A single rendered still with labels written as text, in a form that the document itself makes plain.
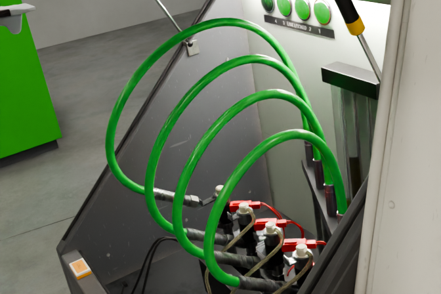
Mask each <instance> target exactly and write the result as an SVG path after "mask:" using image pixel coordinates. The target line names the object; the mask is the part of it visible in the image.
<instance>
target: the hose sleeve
mask: <svg viewBox="0 0 441 294"><path fill-rule="evenodd" d="M174 195H175V192H170V191H166V190H162V189H158V188H154V198H155V200H161V201H168V202H171V203H173V199H174ZM190 202H191V198H190V196H187V195H184V201H183V205H186V206H187V205H189V204H190Z"/></svg>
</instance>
